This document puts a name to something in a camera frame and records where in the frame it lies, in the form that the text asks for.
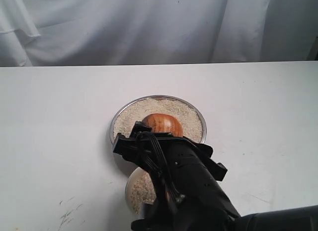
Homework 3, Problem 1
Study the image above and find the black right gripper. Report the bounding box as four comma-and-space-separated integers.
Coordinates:
113, 121, 228, 191

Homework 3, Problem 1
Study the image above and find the small brown wooden cup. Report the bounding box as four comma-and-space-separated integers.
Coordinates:
142, 113, 183, 137

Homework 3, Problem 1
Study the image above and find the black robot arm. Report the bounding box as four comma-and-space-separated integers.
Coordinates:
113, 122, 318, 231

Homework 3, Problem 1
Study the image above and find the round steel rice plate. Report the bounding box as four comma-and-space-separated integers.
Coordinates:
109, 95, 207, 143

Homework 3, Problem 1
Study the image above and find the white ceramic rice bowl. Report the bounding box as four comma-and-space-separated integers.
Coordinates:
125, 167, 156, 216

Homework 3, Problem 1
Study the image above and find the white fabric backdrop curtain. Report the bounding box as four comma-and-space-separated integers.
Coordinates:
0, 0, 318, 67

